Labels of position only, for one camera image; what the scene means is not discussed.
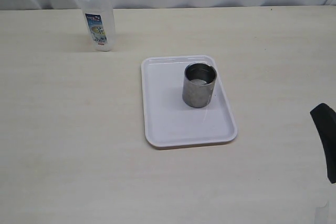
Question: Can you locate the clear plastic pitcher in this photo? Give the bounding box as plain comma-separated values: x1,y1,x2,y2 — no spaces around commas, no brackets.
79,0,116,51

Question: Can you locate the white plastic tray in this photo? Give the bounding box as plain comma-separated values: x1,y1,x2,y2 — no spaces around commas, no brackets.
141,55,238,148

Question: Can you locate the stainless steel cup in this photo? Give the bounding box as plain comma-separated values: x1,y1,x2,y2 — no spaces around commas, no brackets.
182,62,217,108

